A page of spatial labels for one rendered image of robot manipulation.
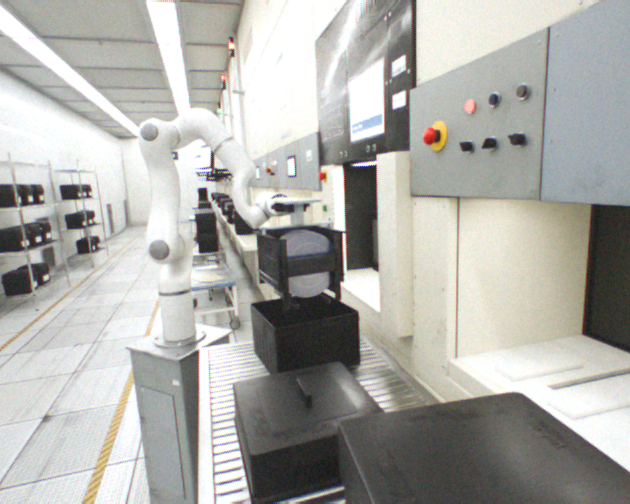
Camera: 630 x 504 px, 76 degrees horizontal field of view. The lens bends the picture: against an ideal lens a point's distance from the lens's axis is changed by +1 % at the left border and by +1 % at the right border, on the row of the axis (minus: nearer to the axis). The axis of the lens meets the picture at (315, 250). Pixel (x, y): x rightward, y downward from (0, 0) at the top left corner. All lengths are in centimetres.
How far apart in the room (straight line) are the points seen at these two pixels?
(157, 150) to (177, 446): 105
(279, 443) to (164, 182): 99
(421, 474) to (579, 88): 58
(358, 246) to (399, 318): 90
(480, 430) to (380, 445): 13
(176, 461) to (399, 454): 128
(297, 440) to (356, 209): 139
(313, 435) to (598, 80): 74
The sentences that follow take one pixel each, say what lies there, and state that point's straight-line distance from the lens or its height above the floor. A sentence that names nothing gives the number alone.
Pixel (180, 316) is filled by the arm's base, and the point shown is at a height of 86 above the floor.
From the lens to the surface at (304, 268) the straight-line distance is 116.
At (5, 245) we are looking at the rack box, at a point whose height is 77.
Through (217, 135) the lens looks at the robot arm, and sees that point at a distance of 146.
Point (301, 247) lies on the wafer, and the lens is 117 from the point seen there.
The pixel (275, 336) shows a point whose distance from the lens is 115.
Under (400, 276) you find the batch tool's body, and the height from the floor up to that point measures 105.
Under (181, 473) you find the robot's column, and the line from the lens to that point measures 175.
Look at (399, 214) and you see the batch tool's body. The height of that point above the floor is 123.
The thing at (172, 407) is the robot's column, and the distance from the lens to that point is 161.
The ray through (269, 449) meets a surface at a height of 86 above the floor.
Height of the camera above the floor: 134
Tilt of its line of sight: 10 degrees down
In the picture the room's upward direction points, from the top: 3 degrees counter-clockwise
